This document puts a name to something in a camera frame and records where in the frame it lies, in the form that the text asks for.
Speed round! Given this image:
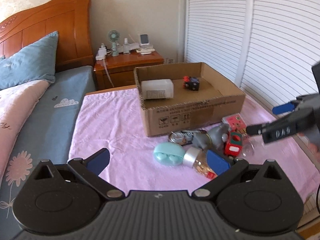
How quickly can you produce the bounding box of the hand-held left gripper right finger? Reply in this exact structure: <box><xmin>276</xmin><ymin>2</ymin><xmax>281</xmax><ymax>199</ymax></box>
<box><xmin>191</xmin><ymin>150</ymin><xmax>287</xmax><ymax>202</ymax></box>

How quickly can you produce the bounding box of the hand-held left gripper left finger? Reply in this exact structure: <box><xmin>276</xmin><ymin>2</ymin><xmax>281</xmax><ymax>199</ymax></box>
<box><xmin>34</xmin><ymin>148</ymin><xmax>125</xmax><ymax>200</ymax></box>

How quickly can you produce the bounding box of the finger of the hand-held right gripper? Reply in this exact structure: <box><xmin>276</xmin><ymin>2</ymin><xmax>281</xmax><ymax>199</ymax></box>
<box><xmin>246</xmin><ymin>122</ymin><xmax>270</xmax><ymax>135</ymax></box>
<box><xmin>272</xmin><ymin>100</ymin><xmax>298</xmax><ymax>115</ymax></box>

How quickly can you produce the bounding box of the clear glass cup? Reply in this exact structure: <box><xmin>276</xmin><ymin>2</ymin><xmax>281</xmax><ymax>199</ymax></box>
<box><xmin>241</xmin><ymin>135</ymin><xmax>267</xmax><ymax>158</ymax></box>

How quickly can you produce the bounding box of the pink card box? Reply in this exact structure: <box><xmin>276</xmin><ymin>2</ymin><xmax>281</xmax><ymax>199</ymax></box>
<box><xmin>222</xmin><ymin>113</ymin><xmax>247</xmax><ymax>133</ymax></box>

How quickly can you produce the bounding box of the red toy train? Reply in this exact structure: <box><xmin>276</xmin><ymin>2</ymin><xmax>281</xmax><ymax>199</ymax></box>
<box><xmin>223</xmin><ymin>131</ymin><xmax>243</xmax><ymax>157</ymax></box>

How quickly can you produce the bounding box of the grey elephant toy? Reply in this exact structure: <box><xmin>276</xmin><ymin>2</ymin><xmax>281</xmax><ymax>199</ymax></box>
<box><xmin>191</xmin><ymin>124</ymin><xmax>230</xmax><ymax>153</ymax></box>

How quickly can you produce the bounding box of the brown cardboard box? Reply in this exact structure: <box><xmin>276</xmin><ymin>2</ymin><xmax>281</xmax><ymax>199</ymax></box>
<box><xmin>133</xmin><ymin>62</ymin><xmax>247</xmax><ymax>137</ymax></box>

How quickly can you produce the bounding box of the person's right hand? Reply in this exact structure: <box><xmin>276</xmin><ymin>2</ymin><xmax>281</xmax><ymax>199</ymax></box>
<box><xmin>309</xmin><ymin>141</ymin><xmax>320</xmax><ymax>159</ymax></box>

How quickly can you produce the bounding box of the clear bottle with silver cap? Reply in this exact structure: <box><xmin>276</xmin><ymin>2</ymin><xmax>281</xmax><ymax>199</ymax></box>
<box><xmin>183</xmin><ymin>146</ymin><xmax>218</xmax><ymax>180</ymax></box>

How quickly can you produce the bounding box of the silver tin can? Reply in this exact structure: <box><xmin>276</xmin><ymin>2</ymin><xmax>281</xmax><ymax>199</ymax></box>
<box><xmin>168</xmin><ymin>131</ymin><xmax>185</xmax><ymax>143</ymax></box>

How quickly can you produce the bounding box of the teal plastic case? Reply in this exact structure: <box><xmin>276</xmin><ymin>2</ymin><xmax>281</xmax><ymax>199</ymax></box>
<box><xmin>153</xmin><ymin>142</ymin><xmax>185</xmax><ymax>167</ymax></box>

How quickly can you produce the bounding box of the blue bed sheet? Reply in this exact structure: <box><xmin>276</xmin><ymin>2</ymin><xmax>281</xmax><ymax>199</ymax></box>
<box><xmin>0</xmin><ymin>65</ymin><xmax>97</xmax><ymax>240</ymax></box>

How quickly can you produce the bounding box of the white louvered wardrobe door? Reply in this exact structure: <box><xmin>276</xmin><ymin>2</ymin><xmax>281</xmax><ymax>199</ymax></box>
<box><xmin>185</xmin><ymin>0</ymin><xmax>253</xmax><ymax>93</ymax></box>
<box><xmin>240</xmin><ymin>0</ymin><xmax>320</xmax><ymax>120</ymax></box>

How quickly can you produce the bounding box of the black toy with red wheels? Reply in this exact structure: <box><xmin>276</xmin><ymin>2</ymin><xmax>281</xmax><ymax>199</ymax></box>
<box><xmin>182</xmin><ymin>76</ymin><xmax>202</xmax><ymax>92</ymax></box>

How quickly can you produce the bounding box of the white plastic container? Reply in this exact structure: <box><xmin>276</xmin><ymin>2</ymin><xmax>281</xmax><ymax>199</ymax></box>
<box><xmin>141</xmin><ymin>79</ymin><xmax>175</xmax><ymax>101</ymax></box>

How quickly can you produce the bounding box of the pink floral quilt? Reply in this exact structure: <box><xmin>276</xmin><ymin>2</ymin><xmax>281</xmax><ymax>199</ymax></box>
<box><xmin>0</xmin><ymin>79</ymin><xmax>50</xmax><ymax>180</ymax></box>

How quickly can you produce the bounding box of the wooden nightstand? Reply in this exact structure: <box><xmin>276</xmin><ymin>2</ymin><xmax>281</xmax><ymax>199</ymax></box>
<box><xmin>94</xmin><ymin>50</ymin><xmax>165</xmax><ymax>90</ymax></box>

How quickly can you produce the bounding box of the white long box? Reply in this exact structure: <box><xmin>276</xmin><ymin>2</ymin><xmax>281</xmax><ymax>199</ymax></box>
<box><xmin>117</xmin><ymin>42</ymin><xmax>140</xmax><ymax>53</ymax></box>

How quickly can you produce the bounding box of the blue pillow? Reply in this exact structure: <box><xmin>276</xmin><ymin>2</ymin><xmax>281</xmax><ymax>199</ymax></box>
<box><xmin>0</xmin><ymin>31</ymin><xmax>59</xmax><ymax>90</ymax></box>

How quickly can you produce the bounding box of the small green desk fan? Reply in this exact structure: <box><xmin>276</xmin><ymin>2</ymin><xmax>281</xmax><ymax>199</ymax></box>
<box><xmin>107</xmin><ymin>29</ymin><xmax>120</xmax><ymax>57</ymax></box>

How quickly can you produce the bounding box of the white device on stand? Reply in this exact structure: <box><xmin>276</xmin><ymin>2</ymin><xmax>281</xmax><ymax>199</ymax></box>
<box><xmin>139</xmin><ymin>33</ymin><xmax>150</xmax><ymax>47</ymax></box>

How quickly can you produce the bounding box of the wooden headboard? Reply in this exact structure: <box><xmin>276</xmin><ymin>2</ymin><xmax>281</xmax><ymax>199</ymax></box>
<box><xmin>0</xmin><ymin>0</ymin><xmax>94</xmax><ymax>73</ymax></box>

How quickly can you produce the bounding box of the white charging cable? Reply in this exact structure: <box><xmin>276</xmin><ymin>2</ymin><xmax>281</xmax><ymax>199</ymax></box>
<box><xmin>104</xmin><ymin>59</ymin><xmax>114</xmax><ymax>88</ymax></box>

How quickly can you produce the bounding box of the white wall conduit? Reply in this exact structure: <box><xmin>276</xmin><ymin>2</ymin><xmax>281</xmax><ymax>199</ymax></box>
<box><xmin>178</xmin><ymin>0</ymin><xmax>187</xmax><ymax>63</ymax></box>

